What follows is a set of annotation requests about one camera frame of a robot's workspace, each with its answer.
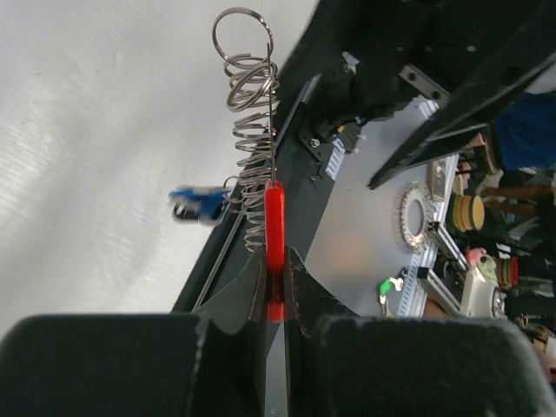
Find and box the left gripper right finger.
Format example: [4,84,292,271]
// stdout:
[284,248,555,416]

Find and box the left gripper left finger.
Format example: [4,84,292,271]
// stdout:
[1,251,266,416]

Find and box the blue key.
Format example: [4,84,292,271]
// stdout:
[169,187,230,225]

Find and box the red keyring tag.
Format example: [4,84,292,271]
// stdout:
[264,181,286,323]

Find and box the silver keyring chain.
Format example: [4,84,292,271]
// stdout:
[211,6,281,253]

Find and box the right cable duct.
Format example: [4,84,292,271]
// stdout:
[396,250,436,317]

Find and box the cable duct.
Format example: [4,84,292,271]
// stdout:
[325,133,353,182]
[396,250,436,317]

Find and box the ring of metal clips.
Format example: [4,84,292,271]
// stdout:
[394,180,438,254]

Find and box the left cable duct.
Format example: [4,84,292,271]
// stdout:
[325,133,353,182]

